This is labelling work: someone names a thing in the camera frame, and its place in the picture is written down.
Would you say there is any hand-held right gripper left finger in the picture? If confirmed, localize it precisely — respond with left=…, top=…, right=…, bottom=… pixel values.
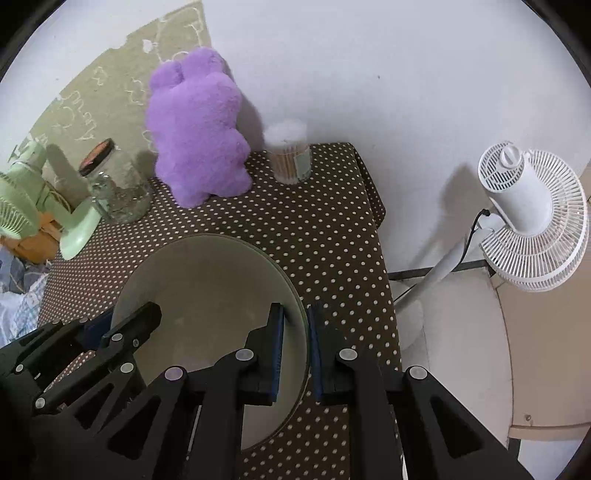
left=65, top=302, right=286, bottom=480

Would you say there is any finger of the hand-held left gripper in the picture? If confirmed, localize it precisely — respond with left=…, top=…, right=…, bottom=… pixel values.
left=34, top=302, right=162, bottom=435
left=0, top=310, right=115, bottom=381

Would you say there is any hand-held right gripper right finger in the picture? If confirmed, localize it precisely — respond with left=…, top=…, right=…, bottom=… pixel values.
left=307, top=305, right=539, bottom=480

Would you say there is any cream floral bowl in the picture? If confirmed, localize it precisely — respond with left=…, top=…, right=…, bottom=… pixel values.
left=111, top=234, right=309, bottom=453

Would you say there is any blue checked cloth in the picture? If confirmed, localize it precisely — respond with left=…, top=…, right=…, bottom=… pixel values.
left=0, top=249, right=49, bottom=347

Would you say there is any green desk fan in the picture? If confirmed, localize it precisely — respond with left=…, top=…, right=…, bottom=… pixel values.
left=0, top=141, right=101, bottom=260

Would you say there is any wooden chair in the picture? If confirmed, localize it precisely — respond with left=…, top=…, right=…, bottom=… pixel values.
left=0, top=210, right=63, bottom=264

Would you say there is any brown polka dot tablecloth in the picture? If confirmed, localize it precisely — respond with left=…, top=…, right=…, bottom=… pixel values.
left=37, top=142, right=402, bottom=480

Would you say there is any glass jar with dark lid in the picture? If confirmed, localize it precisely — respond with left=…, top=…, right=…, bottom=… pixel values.
left=78, top=138, right=153, bottom=225

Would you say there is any cotton swab container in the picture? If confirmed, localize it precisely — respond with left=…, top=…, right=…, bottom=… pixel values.
left=263, top=121, right=312, bottom=184

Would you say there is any purple plush toy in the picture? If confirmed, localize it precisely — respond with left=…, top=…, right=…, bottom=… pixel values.
left=146, top=46, right=254, bottom=208

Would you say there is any white standing fan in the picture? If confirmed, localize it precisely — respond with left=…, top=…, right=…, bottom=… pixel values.
left=392, top=142, right=588, bottom=352

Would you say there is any black fan cable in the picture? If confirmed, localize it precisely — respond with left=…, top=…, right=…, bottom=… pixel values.
left=392, top=209, right=491, bottom=305

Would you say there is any green patterned wall cloth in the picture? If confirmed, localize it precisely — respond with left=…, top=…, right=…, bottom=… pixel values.
left=9, top=0, right=222, bottom=195

